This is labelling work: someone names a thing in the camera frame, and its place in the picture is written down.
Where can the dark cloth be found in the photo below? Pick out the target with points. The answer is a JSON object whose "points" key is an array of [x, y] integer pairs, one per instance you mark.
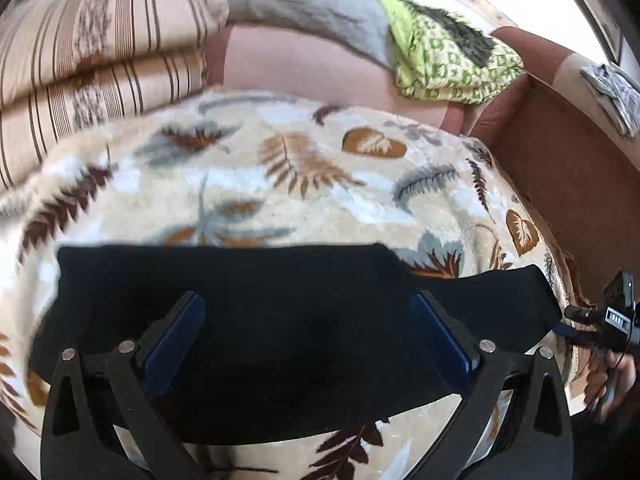
{"points": [[465, 35]]}

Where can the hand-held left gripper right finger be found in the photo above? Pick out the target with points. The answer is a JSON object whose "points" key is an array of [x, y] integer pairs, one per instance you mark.
{"points": [[445, 342]]}

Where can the grey patterned cloth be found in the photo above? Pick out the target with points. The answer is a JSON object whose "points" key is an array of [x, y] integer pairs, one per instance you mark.
{"points": [[615, 95]]}

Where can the black pants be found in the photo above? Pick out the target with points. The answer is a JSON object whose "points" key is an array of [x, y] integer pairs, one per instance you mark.
{"points": [[300, 310]]}

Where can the person's right hand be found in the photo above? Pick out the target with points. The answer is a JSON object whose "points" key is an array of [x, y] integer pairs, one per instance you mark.
{"points": [[607, 385]]}

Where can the pink brown sofa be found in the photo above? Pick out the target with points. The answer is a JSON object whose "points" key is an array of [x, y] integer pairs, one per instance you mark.
{"points": [[300, 65]]}

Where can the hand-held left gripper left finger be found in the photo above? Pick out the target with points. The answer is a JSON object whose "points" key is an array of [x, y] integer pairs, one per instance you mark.
{"points": [[172, 342]]}

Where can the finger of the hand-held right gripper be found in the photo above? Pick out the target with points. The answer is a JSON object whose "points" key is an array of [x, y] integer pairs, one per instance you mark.
{"points": [[582, 314], [570, 331]]}

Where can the green patterned folded cloth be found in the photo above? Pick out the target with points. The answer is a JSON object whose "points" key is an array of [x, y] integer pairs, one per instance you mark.
{"points": [[440, 70]]}

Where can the striped beige folded quilt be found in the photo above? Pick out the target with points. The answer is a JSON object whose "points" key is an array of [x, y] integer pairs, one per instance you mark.
{"points": [[90, 60]]}

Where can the grey quilted blanket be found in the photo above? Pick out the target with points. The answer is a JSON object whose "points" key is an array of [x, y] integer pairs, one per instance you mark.
{"points": [[310, 5]]}

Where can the leaf print fleece blanket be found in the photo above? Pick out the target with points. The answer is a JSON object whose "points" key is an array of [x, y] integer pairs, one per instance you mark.
{"points": [[310, 180]]}

